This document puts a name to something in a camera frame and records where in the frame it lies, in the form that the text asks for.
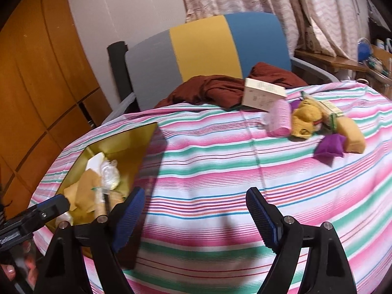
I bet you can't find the tan sponge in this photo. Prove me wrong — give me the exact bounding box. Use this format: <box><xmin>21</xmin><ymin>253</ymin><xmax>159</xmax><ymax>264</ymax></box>
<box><xmin>75</xmin><ymin>169</ymin><xmax>101</xmax><ymax>213</ymax></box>
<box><xmin>63</xmin><ymin>182</ymin><xmax>78</xmax><ymax>211</ymax></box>
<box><xmin>108</xmin><ymin>190</ymin><xmax>125</xmax><ymax>211</ymax></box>

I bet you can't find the white foam block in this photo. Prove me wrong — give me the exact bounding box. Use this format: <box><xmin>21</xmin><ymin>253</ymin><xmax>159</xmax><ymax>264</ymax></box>
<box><xmin>85</xmin><ymin>152</ymin><xmax>106</xmax><ymax>175</ymax></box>

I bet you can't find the white plastic bundle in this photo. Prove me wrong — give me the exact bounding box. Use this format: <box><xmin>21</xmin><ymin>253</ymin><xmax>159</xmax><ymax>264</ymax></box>
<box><xmin>101</xmin><ymin>159</ymin><xmax>120</xmax><ymax>190</ymax></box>

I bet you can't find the purple cloth pouch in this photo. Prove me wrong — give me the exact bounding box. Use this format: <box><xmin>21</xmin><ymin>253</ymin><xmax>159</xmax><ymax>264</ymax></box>
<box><xmin>314</xmin><ymin>134</ymin><xmax>346</xmax><ymax>158</ymax></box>

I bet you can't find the yellow knitted toy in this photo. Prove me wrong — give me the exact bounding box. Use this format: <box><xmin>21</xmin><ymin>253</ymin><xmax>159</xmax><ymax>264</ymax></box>
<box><xmin>290</xmin><ymin>99</ymin><xmax>323</xmax><ymax>139</ymax></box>

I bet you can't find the pink ribbed pack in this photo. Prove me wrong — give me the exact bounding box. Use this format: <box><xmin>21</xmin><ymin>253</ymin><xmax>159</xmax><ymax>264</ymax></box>
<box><xmin>265</xmin><ymin>99</ymin><xmax>292</xmax><ymax>137</ymax></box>

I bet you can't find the green white small box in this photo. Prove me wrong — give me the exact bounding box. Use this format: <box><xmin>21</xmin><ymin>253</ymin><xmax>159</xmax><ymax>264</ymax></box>
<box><xmin>301</xmin><ymin>91</ymin><xmax>343</xmax><ymax>133</ymax></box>

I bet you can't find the beige cardboard box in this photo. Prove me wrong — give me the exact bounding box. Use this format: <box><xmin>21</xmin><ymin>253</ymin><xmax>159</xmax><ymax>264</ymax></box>
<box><xmin>242</xmin><ymin>78</ymin><xmax>286</xmax><ymax>111</ymax></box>

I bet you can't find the snack packet green edge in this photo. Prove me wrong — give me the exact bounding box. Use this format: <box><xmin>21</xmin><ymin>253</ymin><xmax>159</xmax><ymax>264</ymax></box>
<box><xmin>92</xmin><ymin>187</ymin><xmax>111</xmax><ymax>218</ymax></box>

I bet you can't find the person's left hand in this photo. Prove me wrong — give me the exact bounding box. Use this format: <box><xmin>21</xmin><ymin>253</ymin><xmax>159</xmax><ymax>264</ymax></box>
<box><xmin>1</xmin><ymin>239</ymin><xmax>38</xmax><ymax>289</ymax></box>

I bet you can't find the gold metal tin tray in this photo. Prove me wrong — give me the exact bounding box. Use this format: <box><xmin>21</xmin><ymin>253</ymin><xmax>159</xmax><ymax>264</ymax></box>
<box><xmin>44</xmin><ymin>122</ymin><xmax>159</xmax><ymax>260</ymax></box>

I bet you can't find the wooden wardrobe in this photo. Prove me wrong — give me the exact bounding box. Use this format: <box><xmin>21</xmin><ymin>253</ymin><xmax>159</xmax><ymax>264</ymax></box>
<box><xmin>1</xmin><ymin>0</ymin><xmax>112</xmax><ymax>218</ymax></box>

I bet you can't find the striped pink green tablecloth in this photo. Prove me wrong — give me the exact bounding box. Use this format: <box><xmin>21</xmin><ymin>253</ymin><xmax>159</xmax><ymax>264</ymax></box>
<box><xmin>31</xmin><ymin>82</ymin><xmax>391</xmax><ymax>293</ymax></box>

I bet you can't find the black rolled mat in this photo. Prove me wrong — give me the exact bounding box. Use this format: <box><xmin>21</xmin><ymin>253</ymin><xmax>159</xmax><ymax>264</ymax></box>
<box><xmin>107</xmin><ymin>40</ymin><xmax>133</xmax><ymax>102</ymax></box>

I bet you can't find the dark red cloth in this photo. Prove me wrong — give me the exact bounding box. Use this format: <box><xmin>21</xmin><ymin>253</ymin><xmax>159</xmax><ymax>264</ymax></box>
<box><xmin>156</xmin><ymin>62</ymin><xmax>308</xmax><ymax>108</ymax></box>

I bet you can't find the wooden side desk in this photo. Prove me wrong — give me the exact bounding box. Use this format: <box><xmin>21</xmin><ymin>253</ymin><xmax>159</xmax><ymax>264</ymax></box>
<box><xmin>294</xmin><ymin>50</ymin><xmax>391</xmax><ymax>85</ymax></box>

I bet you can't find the blue desk fan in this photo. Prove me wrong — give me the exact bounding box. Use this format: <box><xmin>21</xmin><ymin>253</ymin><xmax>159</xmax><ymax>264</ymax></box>
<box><xmin>357</xmin><ymin>37</ymin><xmax>373</xmax><ymax>62</ymax></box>

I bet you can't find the grey yellow blue chair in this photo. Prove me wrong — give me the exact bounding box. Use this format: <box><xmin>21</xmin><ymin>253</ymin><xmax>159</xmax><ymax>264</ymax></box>
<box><xmin>106</xmin><ymin>12</ymin><xmax>338</xmax><ymax>121</ymax></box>

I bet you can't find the patterned pink curtain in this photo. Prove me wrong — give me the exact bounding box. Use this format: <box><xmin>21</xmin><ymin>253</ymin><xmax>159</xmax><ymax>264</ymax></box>
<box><xmin>184</xmin><ymin>0</ymin><xmax>363</xmax><ymax>61</ymax></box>

